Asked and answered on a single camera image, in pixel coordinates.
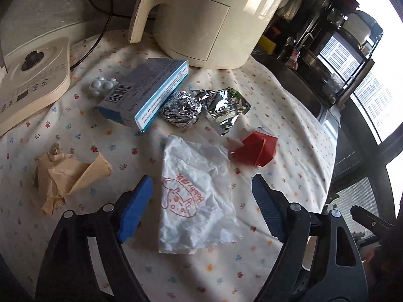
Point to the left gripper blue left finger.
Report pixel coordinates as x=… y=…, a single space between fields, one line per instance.
x=131 y=206

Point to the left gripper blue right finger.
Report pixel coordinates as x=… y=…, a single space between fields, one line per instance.
x=270 y=205

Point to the red paper carton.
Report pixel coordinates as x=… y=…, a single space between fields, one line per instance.
x=258 y=149

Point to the white printed paper bag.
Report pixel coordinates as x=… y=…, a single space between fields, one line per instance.
x=196 y=210

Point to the brown paper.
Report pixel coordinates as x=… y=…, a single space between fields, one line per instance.
x=59 y=175

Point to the blue white cardboard box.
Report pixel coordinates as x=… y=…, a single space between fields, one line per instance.
x=136 y=100

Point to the silver foil snack bag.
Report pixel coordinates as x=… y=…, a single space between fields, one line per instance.
x=222 y=107

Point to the floral white tablecloth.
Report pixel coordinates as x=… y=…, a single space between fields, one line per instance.
x=302 y=170

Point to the crumpled foil ball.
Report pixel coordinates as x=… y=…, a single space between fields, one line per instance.
x=181 y=109

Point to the stainless steel sink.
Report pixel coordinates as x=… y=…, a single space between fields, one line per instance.
x=295 y=85

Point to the silver pill blister pack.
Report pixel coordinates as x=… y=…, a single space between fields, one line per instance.
x=101 y=86

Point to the pink small bottle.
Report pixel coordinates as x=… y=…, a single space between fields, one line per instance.
x=292 y=61

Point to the black dish rack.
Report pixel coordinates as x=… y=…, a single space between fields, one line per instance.
x=343 y=39

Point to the cream induction cooker base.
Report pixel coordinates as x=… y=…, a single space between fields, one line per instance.
x=35 y=82

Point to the cream air fryer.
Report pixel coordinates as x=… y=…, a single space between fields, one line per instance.
x=213 y=34

